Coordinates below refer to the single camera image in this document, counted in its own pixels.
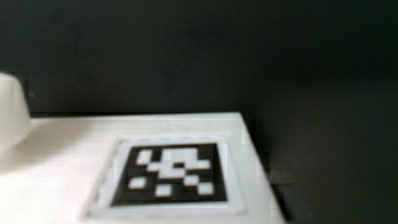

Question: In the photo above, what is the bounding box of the white drawer tray front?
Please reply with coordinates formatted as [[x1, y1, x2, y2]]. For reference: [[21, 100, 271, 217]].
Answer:
[[0, 73, 287, 224]]

